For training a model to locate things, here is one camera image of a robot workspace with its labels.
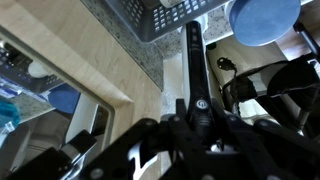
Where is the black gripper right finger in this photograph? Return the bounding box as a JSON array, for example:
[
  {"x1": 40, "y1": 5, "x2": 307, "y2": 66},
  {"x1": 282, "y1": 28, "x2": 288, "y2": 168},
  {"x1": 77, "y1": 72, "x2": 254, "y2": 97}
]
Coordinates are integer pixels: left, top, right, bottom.
[{"x1": 211, "y1": 98, "x2": 320, "y2": 180}]

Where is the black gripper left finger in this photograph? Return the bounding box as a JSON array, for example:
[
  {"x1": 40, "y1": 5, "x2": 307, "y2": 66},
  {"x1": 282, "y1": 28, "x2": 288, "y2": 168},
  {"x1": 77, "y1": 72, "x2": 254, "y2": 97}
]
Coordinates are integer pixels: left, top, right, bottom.
[{"x1": 79, "y1": 97, "x2": 202, "y2": 180}]

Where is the black white electric toothbrush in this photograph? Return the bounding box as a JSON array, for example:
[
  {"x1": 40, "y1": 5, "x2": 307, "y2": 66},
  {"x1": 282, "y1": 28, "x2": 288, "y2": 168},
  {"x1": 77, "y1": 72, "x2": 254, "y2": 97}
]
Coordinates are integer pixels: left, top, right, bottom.
[{"x1": 181, "y1": 20, "x2": 214, "y2": 134}]

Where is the white toothbrush charging base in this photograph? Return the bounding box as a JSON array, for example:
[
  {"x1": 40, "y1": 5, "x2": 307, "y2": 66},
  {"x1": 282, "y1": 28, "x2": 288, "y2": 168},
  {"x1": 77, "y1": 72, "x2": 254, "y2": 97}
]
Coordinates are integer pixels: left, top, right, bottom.
[{"x1": 196, "y1": 13, "x2": 210, "y2": 36}]

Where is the beige fabric bag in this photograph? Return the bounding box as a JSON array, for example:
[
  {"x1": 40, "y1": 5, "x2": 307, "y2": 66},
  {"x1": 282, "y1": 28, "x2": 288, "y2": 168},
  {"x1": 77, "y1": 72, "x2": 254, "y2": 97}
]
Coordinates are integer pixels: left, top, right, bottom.
[{"x1": 205, "y1": 34, "x2": 292, "y2": 118}]

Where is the grey perforated plastic basket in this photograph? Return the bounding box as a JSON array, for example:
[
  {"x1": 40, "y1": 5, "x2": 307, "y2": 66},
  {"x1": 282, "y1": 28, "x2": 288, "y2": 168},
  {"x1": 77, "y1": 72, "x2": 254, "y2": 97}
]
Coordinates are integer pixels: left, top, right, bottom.
[{"x1": 103, "y1": 0, "x2": 232, "y2": 44}]

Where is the wood framed mirror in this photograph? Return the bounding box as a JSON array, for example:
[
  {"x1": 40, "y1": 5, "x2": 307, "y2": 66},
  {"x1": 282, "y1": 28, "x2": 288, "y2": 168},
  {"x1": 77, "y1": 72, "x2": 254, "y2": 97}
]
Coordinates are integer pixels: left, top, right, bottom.
[{"x1": 0, "y1": 0, "x2": 164, "y2": 180}]

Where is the black power plug cable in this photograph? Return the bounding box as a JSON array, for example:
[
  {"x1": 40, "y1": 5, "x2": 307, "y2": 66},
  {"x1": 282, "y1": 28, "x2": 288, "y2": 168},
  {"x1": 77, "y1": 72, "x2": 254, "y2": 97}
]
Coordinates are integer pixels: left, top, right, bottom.
[{"x1": 216, "y1": 56, "x2": 242, "y2": 116}]

